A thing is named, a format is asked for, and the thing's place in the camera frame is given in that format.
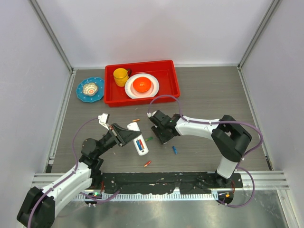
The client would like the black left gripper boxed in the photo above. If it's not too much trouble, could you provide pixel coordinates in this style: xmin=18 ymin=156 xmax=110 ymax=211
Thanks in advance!
xmin=95 ymin=123 xmax=141 ymax=157

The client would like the white air conditioner remote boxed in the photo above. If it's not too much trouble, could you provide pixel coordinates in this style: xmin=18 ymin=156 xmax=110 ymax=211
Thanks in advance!
xmin=127 ymin=122 xmax=149 ymax=156

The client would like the red battery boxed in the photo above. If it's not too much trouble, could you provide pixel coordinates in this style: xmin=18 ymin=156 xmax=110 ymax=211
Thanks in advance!
xmin=138 ymin=139 xmax=144 ymax=150

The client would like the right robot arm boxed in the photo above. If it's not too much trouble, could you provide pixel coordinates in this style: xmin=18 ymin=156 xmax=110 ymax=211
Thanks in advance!
xmin=147 ymin=110 xmax=252 ymax=188

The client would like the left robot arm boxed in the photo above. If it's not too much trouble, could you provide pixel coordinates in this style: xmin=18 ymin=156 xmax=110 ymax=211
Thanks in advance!
xmin=17 ymin=123 xmax=142 ymax=228

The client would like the white plate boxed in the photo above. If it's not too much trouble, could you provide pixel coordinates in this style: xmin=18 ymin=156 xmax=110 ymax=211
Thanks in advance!
xmin=124 ymin=73 xmax=160 ymax=99

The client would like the orange bowl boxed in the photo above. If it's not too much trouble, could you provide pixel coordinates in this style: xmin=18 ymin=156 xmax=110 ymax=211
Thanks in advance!
xmin=133 ymin=76 xmax=152 ymax=93

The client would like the red plastic tray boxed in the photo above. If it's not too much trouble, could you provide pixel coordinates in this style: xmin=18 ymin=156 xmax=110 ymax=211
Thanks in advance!
xmin=104 ymin=60 xmax=180 ymax=107

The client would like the small patterned bowl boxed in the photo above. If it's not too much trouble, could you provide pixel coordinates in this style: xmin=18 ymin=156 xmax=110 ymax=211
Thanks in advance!
xmin=82 ymin=82 xmax=98 ymax=96

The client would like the blue dotted plate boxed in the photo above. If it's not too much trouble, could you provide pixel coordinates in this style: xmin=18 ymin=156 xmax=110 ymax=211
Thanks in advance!
xmin=76 ymin=77 xmax=105 ymax=103

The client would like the yellow mug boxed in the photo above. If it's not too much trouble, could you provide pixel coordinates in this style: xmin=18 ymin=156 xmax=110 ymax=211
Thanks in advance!
xmin=113 ymin=68 xmax=132 ymax=87

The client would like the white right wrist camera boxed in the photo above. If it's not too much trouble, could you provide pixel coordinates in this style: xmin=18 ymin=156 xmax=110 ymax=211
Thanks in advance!
xmin=147 ymin=111 xmax=156 ymax=118

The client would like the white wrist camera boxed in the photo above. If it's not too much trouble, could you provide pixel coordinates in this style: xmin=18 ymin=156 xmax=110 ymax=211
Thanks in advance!
xmin=98 ymin=113 xmax=110 ymax=130
xmin=147 ymin=111 xmax=156 ymax=118

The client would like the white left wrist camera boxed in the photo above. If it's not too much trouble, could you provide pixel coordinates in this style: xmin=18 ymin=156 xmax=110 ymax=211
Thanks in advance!
xmin=98 ymin=113 xmax=110 ymax=130

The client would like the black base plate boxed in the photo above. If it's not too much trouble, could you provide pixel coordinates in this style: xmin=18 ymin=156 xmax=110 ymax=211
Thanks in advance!
xmin=85 ymin=172 xmax=243 ymax=195

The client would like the white cable duct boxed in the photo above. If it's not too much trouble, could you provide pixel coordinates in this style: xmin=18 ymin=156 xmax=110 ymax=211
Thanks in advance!
xmin=73 ymin=192 xmax=219 ymax=202

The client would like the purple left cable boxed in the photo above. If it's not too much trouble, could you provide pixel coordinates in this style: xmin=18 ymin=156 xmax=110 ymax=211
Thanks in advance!
xmin=27 ymin=117 xmax=121 ymax=228

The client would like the purple cable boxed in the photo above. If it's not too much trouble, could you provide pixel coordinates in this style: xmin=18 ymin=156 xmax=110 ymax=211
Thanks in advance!
xmin=27 ymin=117 xmax=121 ymax=228
xmin=147 ymin=95 xmax=264 ymax=209

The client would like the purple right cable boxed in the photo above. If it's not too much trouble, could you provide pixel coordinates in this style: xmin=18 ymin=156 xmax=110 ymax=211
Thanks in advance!
xmin=147 ymin=95 xmax=264 ymax=209

